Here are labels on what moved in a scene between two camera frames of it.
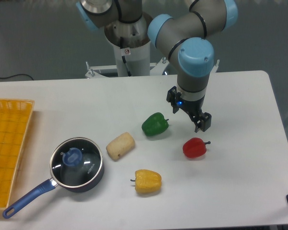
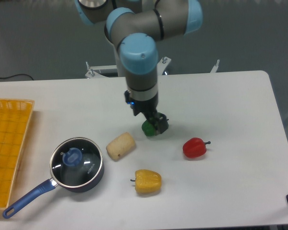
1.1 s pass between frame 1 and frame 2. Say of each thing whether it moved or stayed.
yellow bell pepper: stayed
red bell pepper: stayed
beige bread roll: stayed
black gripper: moved
